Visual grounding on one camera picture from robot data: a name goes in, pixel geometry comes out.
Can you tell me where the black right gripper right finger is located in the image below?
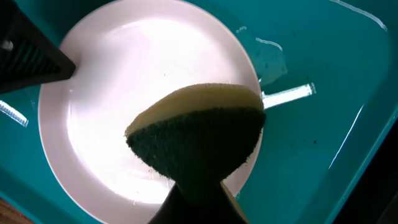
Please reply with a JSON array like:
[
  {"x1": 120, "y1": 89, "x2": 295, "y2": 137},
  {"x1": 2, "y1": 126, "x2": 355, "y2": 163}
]
[{"x1": 200, "y1": 182, "x2": 248, "y2": 224}]

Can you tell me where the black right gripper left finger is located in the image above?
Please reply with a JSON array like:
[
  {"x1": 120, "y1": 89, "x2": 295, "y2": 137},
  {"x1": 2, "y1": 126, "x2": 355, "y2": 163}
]
[{"x1": 148, "y1": 185, "x2": 198, "y2": 224}]

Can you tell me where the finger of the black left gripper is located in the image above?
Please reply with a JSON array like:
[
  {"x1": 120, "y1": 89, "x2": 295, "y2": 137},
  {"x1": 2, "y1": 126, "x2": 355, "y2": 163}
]
[{"x1": 1, "y1": 0, "x2": 76, "y2": 93}]

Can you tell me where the green yellow sponge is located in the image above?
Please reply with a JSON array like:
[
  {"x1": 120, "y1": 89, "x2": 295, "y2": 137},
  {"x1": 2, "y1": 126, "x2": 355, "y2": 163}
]
[{"x1": 124, "y1": 83, "x2": 267, "y2": 224}]

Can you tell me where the white plate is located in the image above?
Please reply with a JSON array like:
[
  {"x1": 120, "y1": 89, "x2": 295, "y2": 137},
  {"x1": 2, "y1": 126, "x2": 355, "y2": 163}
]
[{"x1": 38, "y1": 1, "x2": 261, "y2": 223}]

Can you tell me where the teal plastic tray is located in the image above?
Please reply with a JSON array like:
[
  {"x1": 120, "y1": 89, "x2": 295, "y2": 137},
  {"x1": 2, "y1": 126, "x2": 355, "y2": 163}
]
[{"x1": 1, "y1": 1, "x2": 397, "y2": 223}]

